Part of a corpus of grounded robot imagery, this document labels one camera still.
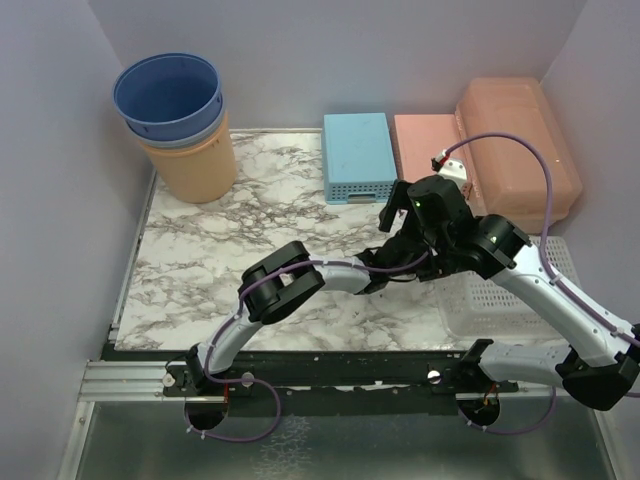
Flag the pink perforated plastic basket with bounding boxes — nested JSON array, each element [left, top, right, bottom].
[[391, 114, 460, 183]]

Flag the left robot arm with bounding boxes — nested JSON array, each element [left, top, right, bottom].
[[186, 241, 431, 395]]

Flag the large orange lidded container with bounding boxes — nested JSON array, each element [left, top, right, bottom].
[[455, 77, 583, 235]]

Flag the blue plastic bucket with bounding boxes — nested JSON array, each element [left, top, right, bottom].
[[112, 53, 223, 141]]

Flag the light blue perforated basket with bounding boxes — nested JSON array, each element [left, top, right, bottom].
[[321, 113, 398, 205]]

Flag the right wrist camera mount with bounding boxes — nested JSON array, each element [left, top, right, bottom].
[[431, 153, 472, 198]]

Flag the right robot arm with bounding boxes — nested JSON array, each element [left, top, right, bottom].
[[379, 175, 639, 411]]

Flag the orange plastic bucket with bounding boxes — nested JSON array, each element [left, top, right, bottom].
[[139, 112, 237, 204]]

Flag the white perforated plastic basket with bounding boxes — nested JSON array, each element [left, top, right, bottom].
[[433, 235, 584, 341]]

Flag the grey-blue plastic bucket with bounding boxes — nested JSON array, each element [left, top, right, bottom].
[[127, 96, 226, 149]]

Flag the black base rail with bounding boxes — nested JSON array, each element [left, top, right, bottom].
[[101, 345, 518, 423]]

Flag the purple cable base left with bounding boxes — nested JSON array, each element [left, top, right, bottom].
[[184, 378, 282, 444]]

